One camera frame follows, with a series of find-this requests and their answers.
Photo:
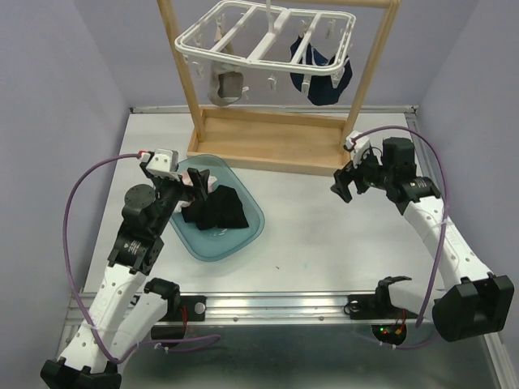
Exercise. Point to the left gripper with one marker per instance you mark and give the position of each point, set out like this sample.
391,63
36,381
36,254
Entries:
187,192

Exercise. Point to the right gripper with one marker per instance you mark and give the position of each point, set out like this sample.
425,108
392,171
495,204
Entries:
342,179

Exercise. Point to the black underwear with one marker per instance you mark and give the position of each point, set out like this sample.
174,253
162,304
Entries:
222,209

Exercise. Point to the navy blue underwear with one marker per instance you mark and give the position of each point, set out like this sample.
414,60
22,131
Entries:
327,89

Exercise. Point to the white pink underwear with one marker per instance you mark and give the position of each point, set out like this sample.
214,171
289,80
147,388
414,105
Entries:
198,184

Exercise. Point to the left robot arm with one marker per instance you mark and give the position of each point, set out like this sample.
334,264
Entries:
128,303

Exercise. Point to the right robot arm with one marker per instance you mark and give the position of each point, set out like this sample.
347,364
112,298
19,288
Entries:
464,298

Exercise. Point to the grey underwear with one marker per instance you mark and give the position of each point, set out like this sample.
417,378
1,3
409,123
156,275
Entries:
226,84

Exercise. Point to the wooden rack stand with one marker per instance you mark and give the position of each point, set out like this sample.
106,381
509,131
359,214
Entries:
277,141

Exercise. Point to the teal plastic basin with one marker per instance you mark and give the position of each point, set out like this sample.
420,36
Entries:
216,244

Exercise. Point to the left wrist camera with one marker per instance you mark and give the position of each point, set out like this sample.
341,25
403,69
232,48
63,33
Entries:
162,163

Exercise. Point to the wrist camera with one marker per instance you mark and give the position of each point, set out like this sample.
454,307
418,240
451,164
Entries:
162,163
357,145

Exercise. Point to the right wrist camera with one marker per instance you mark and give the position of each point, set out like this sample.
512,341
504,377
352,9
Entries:
357,145

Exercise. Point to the aluminium rail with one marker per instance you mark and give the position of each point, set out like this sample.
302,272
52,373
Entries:
241,309

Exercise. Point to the white clip hanger frame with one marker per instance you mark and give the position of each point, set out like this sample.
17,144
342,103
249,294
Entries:
209,36

